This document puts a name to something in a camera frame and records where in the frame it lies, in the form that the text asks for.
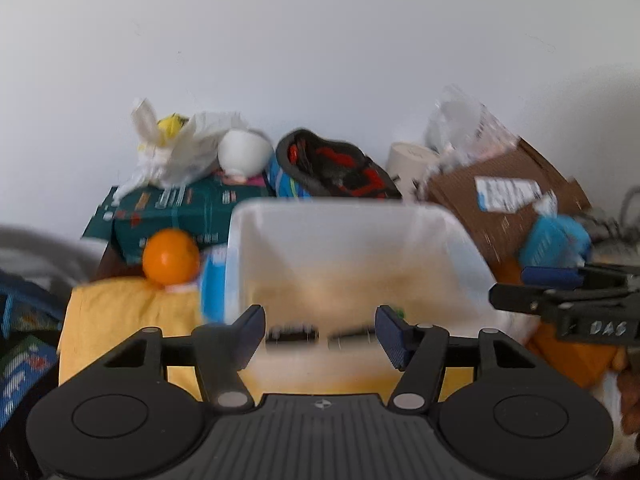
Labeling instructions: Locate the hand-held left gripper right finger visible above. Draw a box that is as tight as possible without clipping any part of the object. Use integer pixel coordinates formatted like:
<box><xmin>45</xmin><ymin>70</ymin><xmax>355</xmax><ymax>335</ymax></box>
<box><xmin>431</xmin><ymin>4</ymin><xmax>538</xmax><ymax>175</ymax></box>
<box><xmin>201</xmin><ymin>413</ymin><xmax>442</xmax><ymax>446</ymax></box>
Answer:
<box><xmin>375</xmin><ymin>305</ymin><xmax>533</xmax><ymax>413</ymax></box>

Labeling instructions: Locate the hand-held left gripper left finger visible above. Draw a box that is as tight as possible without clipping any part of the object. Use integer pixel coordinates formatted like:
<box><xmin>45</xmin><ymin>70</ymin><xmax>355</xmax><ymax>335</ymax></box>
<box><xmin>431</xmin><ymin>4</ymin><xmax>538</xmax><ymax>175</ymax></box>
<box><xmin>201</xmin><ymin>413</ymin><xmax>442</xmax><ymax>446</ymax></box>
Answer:
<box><xmin>102</xmin><ymin>304</ymin><xmax>267</xmax><ymax>413</ymax></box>

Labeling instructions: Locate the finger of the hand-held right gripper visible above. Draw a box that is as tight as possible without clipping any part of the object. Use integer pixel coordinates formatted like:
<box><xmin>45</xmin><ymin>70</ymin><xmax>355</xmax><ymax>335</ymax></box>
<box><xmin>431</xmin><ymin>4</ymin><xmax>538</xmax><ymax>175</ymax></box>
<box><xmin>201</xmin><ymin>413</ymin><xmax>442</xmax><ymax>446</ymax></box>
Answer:
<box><xmin>521</xmin><ymin>263</ymin><xmax>640</xmax><ymax>288</ymax></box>
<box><xmin>488</xmin><ymin>282</ymin><xmax>568</xmax><ymax>315</ymax></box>

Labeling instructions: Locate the translucent white plastic bin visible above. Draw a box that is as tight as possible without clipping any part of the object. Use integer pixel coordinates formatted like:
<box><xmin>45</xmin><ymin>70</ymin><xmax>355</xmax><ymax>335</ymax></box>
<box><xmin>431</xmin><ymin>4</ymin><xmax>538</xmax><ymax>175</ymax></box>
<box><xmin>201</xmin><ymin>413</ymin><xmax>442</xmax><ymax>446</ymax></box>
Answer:
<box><xmin>226</xmin><ymin>199</ymin><xmax>503</xmax><ymax>393</ymax></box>

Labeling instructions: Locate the light blue packet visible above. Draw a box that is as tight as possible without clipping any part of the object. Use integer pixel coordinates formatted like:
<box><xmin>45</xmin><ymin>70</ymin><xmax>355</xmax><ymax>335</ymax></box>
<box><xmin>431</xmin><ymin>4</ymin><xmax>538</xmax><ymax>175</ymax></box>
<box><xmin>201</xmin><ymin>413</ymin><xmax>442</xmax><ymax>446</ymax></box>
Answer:
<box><xmin>519</xmin><ymin>215</ymin><xmax>592</xmax><ymax>268</ymax></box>

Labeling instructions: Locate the orange cloth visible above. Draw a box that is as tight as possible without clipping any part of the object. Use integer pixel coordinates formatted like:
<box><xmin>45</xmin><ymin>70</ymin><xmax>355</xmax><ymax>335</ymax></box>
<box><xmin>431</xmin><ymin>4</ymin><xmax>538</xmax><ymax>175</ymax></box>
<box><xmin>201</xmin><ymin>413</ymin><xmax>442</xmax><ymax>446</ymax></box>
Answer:
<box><xmin>527</xmin><ymin>317</ymin><xmax>628</xmax><ymax>388</ymax></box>

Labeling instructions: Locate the blue and white box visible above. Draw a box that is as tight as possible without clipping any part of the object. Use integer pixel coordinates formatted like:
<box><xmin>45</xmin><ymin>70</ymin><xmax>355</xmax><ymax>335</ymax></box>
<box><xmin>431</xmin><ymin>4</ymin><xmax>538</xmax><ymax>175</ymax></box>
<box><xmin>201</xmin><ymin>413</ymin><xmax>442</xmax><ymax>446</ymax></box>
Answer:
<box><xmin>200</xmin><ymin>247</ymin><xmax>242</xmax><ymax>324</ymax></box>

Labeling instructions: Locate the brown cardboard box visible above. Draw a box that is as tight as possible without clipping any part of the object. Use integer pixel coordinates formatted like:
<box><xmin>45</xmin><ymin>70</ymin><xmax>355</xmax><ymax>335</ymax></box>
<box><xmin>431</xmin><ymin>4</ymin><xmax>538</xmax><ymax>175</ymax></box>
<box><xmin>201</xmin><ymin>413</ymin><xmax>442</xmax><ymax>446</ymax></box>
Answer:
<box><xmin>424</xmin><ymin>137</ymin><xmax>594</xmax><ymax>267</ymax></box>

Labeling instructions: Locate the orange ball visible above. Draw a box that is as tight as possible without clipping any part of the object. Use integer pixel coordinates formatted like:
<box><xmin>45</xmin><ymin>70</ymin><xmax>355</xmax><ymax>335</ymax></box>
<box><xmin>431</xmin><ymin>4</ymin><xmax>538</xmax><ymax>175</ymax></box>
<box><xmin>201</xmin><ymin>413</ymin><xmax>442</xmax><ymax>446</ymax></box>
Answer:
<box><xmin>142</xmin><ymin>228</ymin><xmax>201</xmax><ymax>286</ymax></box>

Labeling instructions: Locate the yellow blanket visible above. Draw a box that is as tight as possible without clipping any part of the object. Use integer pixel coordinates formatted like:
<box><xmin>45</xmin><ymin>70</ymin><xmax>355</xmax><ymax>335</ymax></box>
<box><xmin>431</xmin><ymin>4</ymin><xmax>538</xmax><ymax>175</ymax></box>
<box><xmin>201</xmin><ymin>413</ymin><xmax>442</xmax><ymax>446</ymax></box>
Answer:
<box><xmin>57</xmin><ymin>277</ymin><xmax>476</xmax><ymax>397</ymax></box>

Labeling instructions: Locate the dark green printed box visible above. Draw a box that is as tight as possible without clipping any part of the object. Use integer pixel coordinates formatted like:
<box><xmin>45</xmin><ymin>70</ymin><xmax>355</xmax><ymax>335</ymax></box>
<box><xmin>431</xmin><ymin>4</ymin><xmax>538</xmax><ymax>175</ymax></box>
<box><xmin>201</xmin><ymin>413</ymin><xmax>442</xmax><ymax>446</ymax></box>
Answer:
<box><xmin>82</xmin><ymin>182</ymin><xmax>277</xmax><ymax>266</ymax></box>

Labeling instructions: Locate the blue striped packet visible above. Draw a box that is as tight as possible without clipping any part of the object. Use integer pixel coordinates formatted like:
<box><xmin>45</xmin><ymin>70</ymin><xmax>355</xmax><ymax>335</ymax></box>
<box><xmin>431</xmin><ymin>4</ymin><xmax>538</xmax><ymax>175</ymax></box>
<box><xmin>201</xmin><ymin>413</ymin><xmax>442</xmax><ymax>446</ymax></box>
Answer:
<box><xmin>267</xmin><ymin>154</ymin><xmax>307</xmax><ymax>201</ymax></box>

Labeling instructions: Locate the pink small object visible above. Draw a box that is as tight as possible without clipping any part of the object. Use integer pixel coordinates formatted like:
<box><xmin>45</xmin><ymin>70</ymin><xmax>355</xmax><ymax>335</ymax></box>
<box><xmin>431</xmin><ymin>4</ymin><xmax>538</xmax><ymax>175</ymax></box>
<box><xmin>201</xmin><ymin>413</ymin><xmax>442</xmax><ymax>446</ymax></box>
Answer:
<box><xmin>215</xmin><ymin>169</ymin><xmax>269</xmax><ymax>189</ymax></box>

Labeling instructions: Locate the black and red shoe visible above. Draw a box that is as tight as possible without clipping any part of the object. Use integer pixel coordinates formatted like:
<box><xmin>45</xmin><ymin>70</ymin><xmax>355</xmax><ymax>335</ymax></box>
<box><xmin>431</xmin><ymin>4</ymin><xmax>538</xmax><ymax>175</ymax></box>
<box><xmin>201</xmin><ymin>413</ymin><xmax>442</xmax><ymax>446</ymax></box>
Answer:
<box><xmin>275</xmin><ymin>129</ymin><xmax>404</xmax><ymax>200</ymax></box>

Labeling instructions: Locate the clear plastic bag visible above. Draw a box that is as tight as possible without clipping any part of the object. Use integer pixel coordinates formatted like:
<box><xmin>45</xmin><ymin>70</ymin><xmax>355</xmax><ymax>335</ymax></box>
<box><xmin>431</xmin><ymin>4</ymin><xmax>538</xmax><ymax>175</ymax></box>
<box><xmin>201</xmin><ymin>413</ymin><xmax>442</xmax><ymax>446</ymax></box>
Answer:
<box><xmin>425</xmin><ymin>85</ymin><xmax>522</xmax><ymax>173</ymax></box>

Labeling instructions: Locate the white bowl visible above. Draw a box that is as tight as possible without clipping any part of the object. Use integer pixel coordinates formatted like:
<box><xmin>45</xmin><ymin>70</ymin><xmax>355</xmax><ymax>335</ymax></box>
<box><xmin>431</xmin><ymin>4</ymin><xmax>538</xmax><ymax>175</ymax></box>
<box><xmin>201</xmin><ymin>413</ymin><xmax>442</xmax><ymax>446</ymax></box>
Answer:
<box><xmin>218</xmin><ymin>129</ymin><xmax>274</xmax><ymax>174</ymax></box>

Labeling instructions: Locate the white plastic bag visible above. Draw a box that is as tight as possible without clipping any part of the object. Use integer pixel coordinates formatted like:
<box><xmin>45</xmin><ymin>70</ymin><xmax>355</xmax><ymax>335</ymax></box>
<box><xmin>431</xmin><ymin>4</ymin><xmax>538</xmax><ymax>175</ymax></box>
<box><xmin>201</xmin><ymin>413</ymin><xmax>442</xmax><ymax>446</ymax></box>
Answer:
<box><xmin>112</xmin><ymin>97</ymin><xmax>257</xmax><ymax>200</ymax></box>

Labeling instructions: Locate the yellow round object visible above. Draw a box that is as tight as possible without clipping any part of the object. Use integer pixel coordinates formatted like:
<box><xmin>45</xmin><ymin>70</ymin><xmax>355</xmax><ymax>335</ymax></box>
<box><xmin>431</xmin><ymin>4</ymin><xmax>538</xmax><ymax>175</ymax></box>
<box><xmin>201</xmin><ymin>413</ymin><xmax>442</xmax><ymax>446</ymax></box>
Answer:
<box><xmin>157</xmin><ymin>114</ymin><xmax>187</xmax><ymax>140</ymax></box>

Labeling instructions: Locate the grey cloth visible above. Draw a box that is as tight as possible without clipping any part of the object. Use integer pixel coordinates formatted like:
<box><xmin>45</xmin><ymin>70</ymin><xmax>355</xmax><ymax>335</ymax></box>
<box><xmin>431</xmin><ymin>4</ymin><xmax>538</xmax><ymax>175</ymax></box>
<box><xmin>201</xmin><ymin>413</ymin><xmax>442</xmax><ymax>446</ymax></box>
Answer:
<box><xmin>0</xmin><ymin>224</ymin><xmax>103</xmax><ymax>288</ymax></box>

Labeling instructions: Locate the dark blue bag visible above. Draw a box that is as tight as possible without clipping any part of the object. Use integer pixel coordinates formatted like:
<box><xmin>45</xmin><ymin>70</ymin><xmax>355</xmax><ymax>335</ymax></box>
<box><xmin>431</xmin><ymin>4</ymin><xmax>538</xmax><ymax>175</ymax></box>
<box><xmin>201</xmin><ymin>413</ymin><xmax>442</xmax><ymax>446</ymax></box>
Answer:
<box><xmin>0</xmin><ymin>267</ymin><xmax>67</xmax><ymax>342</ymax></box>

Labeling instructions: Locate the grey cable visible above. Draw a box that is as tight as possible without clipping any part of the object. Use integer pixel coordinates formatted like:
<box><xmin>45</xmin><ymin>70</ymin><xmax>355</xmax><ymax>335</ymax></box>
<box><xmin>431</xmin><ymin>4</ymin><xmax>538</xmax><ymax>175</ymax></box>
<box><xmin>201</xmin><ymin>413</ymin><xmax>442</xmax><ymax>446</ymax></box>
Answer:
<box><xmin>575</xmin><ymin>185</ymin><xmax>640</xmax><ymax>261</ymax></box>

